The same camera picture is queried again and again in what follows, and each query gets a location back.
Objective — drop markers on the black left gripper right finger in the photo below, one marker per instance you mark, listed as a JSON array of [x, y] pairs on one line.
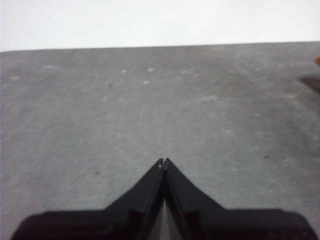
[[187, 195]]

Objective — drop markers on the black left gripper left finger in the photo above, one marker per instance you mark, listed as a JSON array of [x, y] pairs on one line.
[[140, 197]]

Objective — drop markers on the brown wicker basket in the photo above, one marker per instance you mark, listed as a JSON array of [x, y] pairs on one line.
[[318, 60]]

